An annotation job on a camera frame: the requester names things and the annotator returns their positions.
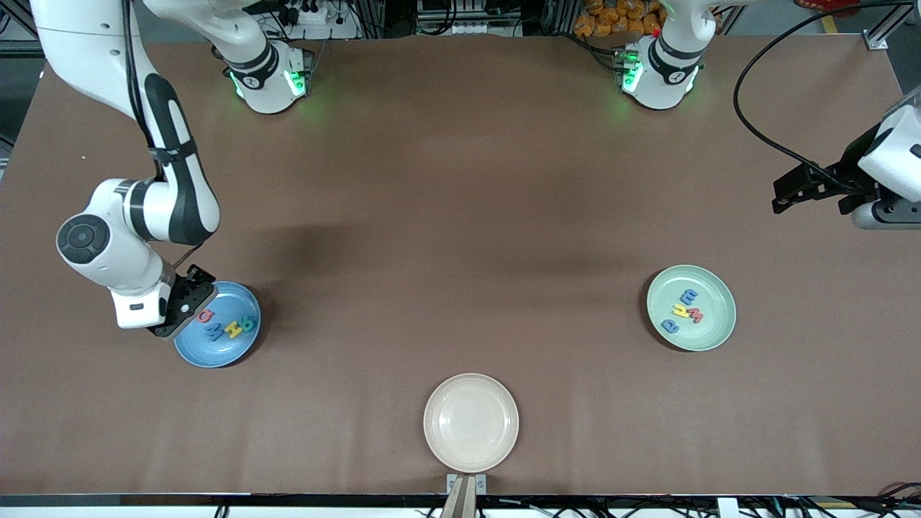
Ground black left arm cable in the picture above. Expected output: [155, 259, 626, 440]
[734, 0, 921, 194]

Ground brown table mat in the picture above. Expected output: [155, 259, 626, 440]
[0, 35, 921, 497]

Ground red shoe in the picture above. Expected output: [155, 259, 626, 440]
[795, 0, 862, 17]

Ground white control box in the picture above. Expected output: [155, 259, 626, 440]
[416, 0, 524, 35]

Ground green plate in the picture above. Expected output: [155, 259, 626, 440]
[646, 265, 738, 353]

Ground orange snack bags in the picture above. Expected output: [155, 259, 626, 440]
[573, 0, 663, 38]

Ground white power strip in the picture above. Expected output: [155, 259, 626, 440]
[277, 0, 360, 40]

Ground silver camera mount bracket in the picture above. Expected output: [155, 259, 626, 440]
[440, 473, 487, 518]

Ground blue plate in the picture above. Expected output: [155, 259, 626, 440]
[173, 281, 262, 368]

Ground aluminium frame profile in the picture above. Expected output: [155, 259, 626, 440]
[863, 0, 921, 51]
[0, 0, 51, 60]

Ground beige plate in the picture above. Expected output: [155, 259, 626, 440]
[423, 373, 520, 474]

